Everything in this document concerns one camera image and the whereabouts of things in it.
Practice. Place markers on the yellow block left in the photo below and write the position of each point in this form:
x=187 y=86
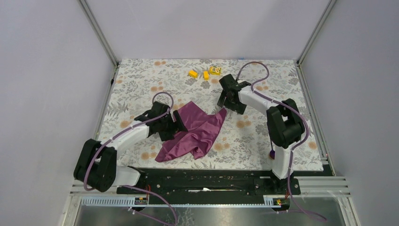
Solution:
x=193 y=74

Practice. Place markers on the purple cloth napkin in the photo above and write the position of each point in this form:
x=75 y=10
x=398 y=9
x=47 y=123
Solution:
x=203 y=129

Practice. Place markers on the right aluminium frame post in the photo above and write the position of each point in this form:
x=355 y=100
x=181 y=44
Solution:
x=316 y=31

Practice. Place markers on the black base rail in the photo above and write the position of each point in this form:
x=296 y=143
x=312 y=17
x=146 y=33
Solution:
x=214 y=186

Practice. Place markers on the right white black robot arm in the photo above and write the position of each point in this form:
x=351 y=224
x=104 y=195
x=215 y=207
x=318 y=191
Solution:
x=284 y=123

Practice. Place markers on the purple plastic spoon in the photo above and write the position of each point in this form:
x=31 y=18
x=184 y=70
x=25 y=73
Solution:
x=272 y=151

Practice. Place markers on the yellow patterned block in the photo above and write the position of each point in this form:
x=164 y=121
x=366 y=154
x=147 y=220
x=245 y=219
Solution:
x=215 y=70

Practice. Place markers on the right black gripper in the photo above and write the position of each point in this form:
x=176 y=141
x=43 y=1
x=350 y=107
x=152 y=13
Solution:
x=239 y=108

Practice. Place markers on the left aluminium frame post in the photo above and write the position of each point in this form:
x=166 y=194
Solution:
x=98 y=31

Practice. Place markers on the aluminium frame post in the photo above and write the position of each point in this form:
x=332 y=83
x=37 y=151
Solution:
x=98 y=31
x=316 y=31

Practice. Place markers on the yellow block middle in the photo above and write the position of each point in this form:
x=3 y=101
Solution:
x=206 y=75

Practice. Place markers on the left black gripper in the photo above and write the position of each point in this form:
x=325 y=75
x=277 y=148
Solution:
x=169 y=134

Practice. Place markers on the floral tablecloth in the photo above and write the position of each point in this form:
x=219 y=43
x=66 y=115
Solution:
x=243 y=143

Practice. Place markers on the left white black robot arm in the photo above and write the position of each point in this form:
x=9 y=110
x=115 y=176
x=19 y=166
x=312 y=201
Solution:
x=97 y=164

